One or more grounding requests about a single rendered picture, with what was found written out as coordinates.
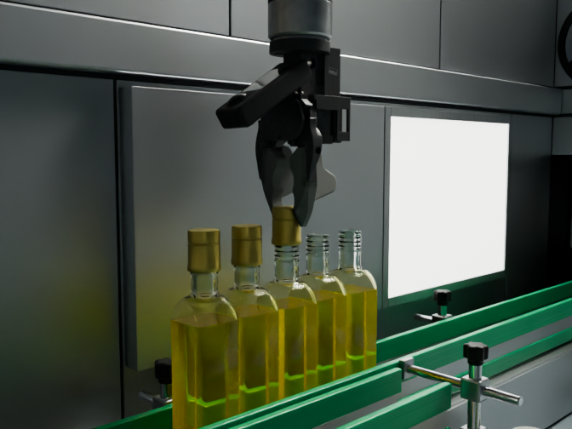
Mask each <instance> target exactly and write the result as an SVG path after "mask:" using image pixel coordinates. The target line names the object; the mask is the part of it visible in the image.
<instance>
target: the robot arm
mask: <svg viewBox="0 0 572 429"><path fill-rule="evenodd" d="M332 2H333V0H268V38H269V39H270V40H271V41H270V42H269V54H270V55H272V56H276V57H282V58H283V63H279V64H278V65H277V66H275V67H273V68H272V69H271V70H270V71H269V72H267V73H266V74H265V75H263V76H262V77H260V78H259V79H257V80H256V81H255V82H253V83H252V84H250V85H249V86H248V87H247V88H246V89H244V90H243V91H241V92H240V93H239V94H235V95H233V96H232V97H231V98H230V99H229V100H228V101H227V102H226V103H225V104H224V105H223V106H221V107H219V108H218V109H217V110H216V112H215V114H216V116H217V117H218V119H219V121H220V124H221V126H222V127H223V128H224V129H238V128H247V127H249V126H251V125H252V124H254V123H255V122H256V121H257V120H259V119H260V120H259V121H258V124H259V128H258V133H257V136H256V142H255V155H256V161H257V166H258V172H259V177H260V180H261V183H262V187H263V191H264V193H265V196H266V201H267V203H268V205H269V208H270V210H271V212H272V207H275V206H283V204H282V197H285V196H287V195H289V194H291V193H293V194H294V199H295V203H294V208H293V213H294V215H295V218H296V219H297V221H298V223H299V225H300V227H303V226H306V225H307V223H308V221H309V219H310V217H311V214H312V210H313V205H314V202H315V200H317V199H319V198H321V197H324V196H326V195H329V194H330V193H332V192H334V191H335V188H336V185H337V182H336V178H335V176H334V175H333V174H331V173H330V172H329V171H328V170H326V169H325V168H324V167H323V161H322V154H321V150H322V144H333V143H341V142H342V141H350V119H351V98H349V97H340V49H338V48H332V47H330V42H329V40H330V39H331V38H332V23H333V4H332ZM342 109H344V110H346V132H342ZM286 142H288V144H290V146H298V148H296V150H295V151H294V153H293V154H292V151H291V149H290V148H289V147H288V146H284V144H285V143H286ZM280 146H281V147H280Z"/></svg>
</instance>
